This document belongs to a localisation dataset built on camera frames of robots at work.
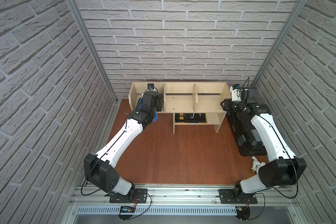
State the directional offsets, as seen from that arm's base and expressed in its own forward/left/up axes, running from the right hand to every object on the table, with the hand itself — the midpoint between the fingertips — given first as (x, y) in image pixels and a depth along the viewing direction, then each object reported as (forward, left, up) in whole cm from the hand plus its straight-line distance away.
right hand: (226, 103), depth 80 cm
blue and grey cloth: (-7, +42, -3) cm, 43 cm away
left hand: (+5, +45, +4) cm, 46 cm away
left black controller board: (-46, +60, -30) cm, 81 cm away
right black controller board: (-51, -1, -27) cm, 58 cm away
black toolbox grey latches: (-18, -12, -14) cm, 25 cm away
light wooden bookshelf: (+5, +20, -3) cm, 21 cm away
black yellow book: (0, +20, -13) cm, 24 cm away
